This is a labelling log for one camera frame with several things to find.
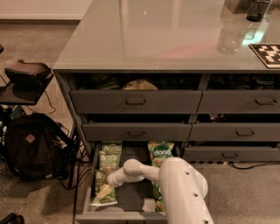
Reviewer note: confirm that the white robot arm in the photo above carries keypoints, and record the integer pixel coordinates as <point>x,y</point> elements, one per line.
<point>183,188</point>

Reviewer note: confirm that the back green dang chip bag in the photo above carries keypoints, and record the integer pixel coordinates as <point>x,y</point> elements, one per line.
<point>160,151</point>

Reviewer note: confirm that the top left drawer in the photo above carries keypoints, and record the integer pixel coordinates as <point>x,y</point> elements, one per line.
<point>90,101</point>

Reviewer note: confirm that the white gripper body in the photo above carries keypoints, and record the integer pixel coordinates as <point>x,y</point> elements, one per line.
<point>114,180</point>

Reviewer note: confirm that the black backpack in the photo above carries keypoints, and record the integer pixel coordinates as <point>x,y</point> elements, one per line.
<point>36,148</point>

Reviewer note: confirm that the green jalapeno chip bag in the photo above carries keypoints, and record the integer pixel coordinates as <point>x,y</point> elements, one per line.
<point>100,181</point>
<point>108,161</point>
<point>112,147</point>

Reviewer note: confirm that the checkered marker board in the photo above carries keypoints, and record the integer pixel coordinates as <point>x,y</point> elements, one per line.
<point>268,53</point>

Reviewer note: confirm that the front green dang chip bag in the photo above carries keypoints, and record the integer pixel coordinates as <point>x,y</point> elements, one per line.
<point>159,203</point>

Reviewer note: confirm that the top right drawer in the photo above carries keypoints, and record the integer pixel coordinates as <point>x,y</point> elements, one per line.
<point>240,102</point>

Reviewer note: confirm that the dark side table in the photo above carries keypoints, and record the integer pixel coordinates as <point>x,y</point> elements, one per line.
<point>13,95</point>

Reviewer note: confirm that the green dang chip bag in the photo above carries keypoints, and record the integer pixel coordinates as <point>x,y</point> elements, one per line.
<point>159,203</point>
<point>160,151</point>

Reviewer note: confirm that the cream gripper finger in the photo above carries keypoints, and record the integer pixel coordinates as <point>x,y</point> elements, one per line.
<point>105,190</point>

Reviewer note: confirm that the black object bottom left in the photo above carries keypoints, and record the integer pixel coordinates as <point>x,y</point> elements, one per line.
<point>13,218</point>

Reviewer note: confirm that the middle left drawer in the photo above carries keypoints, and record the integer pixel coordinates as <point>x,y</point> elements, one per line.
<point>136,131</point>

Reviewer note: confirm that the grey counter cabinet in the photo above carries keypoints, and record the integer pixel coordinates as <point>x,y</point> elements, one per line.
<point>193,45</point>

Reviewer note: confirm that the black mesh cup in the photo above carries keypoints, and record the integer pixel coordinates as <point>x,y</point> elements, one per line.
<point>257,10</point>

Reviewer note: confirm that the open bottom left drawer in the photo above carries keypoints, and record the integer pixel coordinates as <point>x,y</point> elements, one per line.
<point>135,201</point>

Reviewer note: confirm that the yellow snack bag in drawer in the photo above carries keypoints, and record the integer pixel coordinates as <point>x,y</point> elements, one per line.
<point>139,85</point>

